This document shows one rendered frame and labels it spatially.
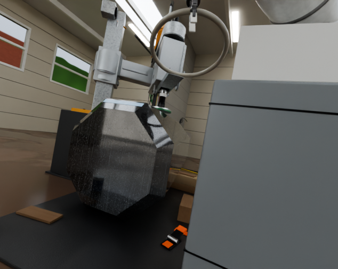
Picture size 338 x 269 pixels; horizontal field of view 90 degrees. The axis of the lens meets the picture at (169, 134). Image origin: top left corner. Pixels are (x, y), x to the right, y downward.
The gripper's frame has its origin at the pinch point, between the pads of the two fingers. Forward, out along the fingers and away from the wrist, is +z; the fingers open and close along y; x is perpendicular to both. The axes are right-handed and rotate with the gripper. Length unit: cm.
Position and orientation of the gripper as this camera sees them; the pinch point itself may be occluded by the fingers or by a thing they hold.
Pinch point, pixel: (192, 23)
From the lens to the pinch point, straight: 98.7
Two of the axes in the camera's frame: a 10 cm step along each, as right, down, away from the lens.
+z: -0.7, 9.2, -3.9
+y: -0.2, 3.9, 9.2
